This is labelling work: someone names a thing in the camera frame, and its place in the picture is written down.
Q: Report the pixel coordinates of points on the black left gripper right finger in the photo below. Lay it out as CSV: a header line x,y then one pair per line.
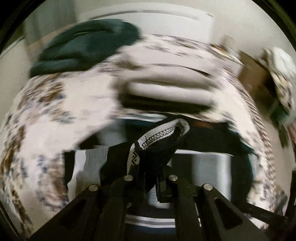
x,y
203,213

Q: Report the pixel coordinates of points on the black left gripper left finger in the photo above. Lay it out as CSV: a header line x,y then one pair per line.
x,y
98,213

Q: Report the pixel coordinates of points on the black grey striped small garment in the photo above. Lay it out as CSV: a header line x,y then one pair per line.
x,y
198,151

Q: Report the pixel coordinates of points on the folded beige black clothes stack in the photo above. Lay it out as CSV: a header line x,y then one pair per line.
x,y
165,81

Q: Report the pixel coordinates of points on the floral cream bed blanket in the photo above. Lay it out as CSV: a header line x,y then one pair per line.
x,y
54,113

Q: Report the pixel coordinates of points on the brown cardboard box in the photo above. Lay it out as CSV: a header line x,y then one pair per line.
x,y
256,79

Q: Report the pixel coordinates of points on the dark green pillow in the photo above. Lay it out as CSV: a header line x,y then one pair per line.
x,y
84,45

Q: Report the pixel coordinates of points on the white headboard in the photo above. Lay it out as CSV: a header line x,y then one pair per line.
x,y
196,26

